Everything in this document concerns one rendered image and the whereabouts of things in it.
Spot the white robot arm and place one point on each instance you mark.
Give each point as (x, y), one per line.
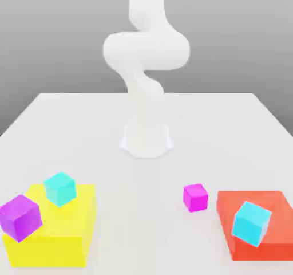
(146, 50)

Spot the small magenta cube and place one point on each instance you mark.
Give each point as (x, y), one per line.
(195, 197)

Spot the small turquoise cube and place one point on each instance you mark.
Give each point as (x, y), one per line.
(60, 189)

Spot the small sky blue cube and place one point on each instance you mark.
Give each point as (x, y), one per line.
(250, 224)

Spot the small purple cube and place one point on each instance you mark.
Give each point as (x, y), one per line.
(19, 217)

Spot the large yellow box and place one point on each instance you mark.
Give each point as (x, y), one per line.
(66, 233)

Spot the large orange box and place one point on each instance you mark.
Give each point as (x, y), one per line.
(251, 249)

